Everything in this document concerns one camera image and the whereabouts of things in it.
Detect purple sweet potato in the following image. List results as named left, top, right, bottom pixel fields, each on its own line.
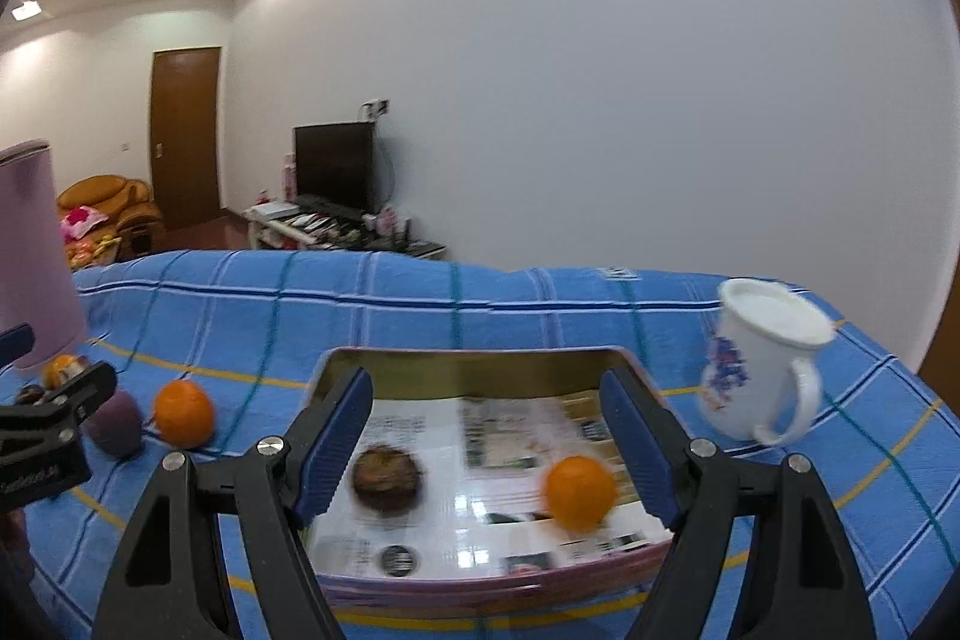
left=83, top=390, right=143, bottom=459

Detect dark brown mangosteen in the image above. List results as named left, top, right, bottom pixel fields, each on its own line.
left=352, top=445, right=423, bottom=513

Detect small orange near kettle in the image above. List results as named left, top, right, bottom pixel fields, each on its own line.
left=41, top=354, right=89, bottom=392

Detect pink electric kettle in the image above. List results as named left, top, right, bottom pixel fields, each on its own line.
left=0, top=140, right=86, bottom=377

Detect blue plaid tablecloth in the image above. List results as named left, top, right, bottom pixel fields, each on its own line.
left=26, top=250, right=958, bottom=638

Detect orange leather armchair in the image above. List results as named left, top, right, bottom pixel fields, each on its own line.
left=55, top=175, right=166, bottom=271

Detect white floral mug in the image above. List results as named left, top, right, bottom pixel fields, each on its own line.
left=698, top=278, right=836, bottom=448

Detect white tv stand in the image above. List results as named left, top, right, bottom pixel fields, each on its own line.
left=242, top=202, right=448, bottom=260

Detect pink metal tin tray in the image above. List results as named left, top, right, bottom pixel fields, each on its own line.
left=306, top=346, right=670, bottom=615

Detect brown wooden door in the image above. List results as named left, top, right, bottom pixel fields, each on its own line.
left=149, top=47, right=221, bottom=230

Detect printed paper liner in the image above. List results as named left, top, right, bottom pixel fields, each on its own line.
left=308, top=390, right=670, bottom=581

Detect black television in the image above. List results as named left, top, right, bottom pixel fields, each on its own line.
left=293, top=122, right=376, bottom=211

